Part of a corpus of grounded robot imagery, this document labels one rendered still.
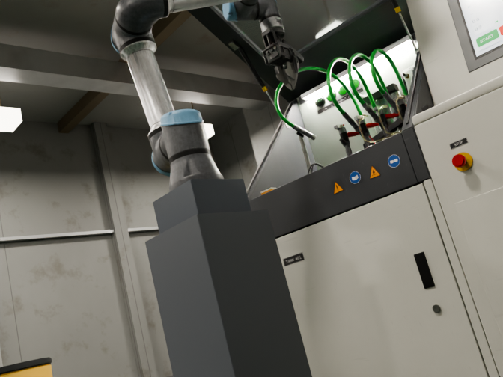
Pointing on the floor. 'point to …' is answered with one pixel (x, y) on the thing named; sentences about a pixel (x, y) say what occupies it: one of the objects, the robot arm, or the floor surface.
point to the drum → (28, 369)
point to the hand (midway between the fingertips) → (293, 86)
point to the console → (474, 178)
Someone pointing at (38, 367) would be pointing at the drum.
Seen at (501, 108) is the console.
